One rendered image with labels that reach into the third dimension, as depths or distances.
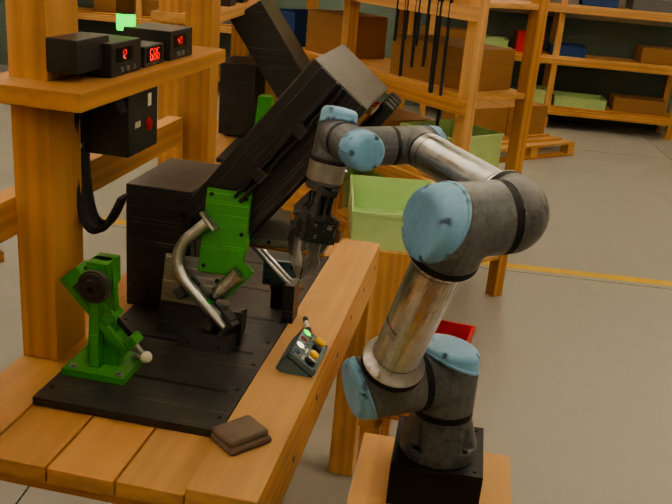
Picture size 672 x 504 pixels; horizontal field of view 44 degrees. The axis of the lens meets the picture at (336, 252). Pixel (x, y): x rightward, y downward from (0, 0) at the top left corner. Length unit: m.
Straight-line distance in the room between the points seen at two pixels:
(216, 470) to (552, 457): 2.12
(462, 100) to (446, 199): 3.18
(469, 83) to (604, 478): 2.01
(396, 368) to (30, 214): 0.94
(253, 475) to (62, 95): 0.83
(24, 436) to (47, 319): 0.34
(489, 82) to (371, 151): 3.11
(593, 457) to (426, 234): 2.50
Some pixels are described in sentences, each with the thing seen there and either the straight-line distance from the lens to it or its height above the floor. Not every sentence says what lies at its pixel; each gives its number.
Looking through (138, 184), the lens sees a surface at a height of 1.24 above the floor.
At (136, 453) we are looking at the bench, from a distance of 1.76.
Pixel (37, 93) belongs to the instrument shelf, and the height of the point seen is 1.53.
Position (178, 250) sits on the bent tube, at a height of 1.13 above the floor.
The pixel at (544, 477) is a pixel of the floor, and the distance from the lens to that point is 3.43.
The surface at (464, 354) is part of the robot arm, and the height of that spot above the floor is 1.17.
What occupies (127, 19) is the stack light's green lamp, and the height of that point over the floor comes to 1.63.
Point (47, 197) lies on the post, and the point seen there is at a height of 1.28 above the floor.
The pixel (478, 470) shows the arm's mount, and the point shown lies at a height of 0.94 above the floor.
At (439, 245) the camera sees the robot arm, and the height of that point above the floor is 1.47.
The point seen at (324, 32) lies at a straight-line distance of 5.48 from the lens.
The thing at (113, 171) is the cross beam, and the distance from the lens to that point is 2.42.
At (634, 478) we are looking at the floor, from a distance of 3.58.
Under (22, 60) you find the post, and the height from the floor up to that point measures 1.58.
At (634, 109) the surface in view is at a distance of 10.69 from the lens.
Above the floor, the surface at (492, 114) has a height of 0.38.
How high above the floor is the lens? 1.86
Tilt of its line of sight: 20 degrees down
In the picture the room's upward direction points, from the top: 5 degrees clockwise
